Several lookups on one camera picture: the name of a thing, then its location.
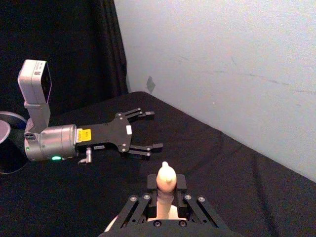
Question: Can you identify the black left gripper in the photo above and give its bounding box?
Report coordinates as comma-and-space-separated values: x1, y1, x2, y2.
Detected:
75, 107, 164, 160

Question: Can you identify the thin cable with silver plug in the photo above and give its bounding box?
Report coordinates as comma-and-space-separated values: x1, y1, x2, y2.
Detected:
77, 146, 93, 165

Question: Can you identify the small white three-armed plastic piece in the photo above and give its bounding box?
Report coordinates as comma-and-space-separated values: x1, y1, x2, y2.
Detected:
104, 161, 189, 233

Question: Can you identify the black table cloth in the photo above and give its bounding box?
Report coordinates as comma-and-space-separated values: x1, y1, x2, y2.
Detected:
0, 91, 316, 237

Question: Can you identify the black hanging curtain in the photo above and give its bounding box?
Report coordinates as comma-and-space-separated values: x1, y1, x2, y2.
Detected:
0, 0, 129, 119

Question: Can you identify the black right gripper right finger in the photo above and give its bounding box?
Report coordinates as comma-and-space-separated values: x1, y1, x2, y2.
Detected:
174, 174, 220, 227

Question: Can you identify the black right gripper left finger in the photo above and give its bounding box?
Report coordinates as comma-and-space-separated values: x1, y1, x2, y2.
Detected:
118, 173, 159, 227

